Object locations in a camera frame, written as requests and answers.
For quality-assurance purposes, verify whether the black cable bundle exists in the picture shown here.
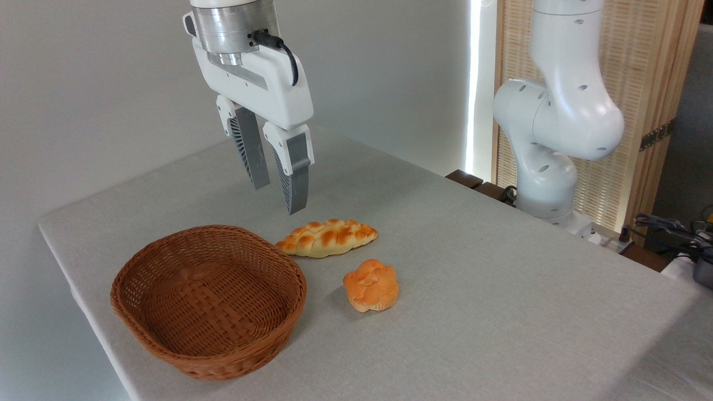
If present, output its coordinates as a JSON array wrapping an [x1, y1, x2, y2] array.
[[632, 207, 713, 257]]

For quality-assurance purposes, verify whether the long braided bread loaf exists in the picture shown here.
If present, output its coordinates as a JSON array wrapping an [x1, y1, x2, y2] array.
[[276, 218, 379, 258]]

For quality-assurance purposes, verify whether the round orange bread roll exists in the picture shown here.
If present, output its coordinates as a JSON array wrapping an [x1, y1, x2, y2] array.
[[343, 259, 400, 313]]

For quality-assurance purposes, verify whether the wooden bamboo folding screen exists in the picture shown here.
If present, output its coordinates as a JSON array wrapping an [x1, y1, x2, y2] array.
[[492, 0, 705, 246]]

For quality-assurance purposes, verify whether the brown woven wicker basket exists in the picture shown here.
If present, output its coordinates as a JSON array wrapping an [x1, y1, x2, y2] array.
[[110, 224, 308, 382]]

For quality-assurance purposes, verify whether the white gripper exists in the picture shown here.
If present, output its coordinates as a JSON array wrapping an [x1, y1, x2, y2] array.
[[191, 36, 315, 216]]

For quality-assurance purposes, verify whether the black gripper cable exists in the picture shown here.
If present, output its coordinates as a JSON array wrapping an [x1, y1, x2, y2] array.
[[252, 29, 300, 87]]

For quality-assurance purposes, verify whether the dark brown wooden block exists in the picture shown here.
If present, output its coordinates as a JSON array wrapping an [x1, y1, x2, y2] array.
[[446, 169, 519, 207]]

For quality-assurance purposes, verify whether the grey tablecloth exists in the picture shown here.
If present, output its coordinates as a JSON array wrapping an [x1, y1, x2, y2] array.
[[38, 125, 713, 401]]

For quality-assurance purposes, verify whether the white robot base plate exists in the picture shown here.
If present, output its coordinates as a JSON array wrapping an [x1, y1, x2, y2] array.
[[557, 214, 636, 254]]

